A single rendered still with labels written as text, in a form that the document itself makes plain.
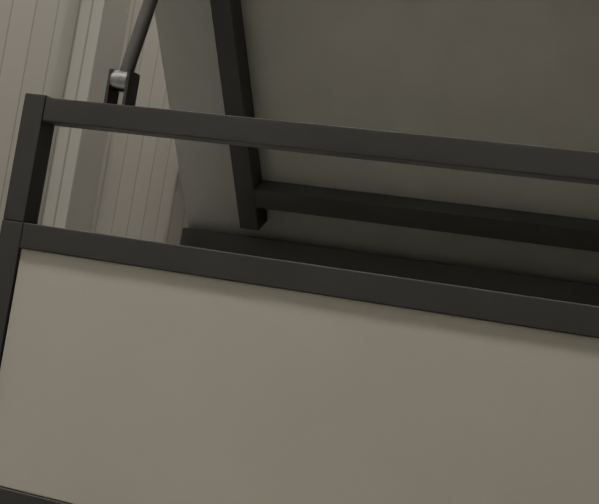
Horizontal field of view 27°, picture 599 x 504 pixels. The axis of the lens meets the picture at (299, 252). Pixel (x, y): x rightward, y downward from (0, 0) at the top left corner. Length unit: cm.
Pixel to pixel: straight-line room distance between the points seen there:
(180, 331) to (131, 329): 8
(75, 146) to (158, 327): 488
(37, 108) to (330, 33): 53
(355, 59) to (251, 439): 74
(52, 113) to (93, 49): 479
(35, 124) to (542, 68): 81
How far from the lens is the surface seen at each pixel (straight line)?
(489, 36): 209
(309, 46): 221
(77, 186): 670
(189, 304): 181
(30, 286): 195
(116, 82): 193
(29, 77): 644
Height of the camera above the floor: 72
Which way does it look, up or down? 3 degrees up
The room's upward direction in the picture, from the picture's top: 9 degrees clockwise
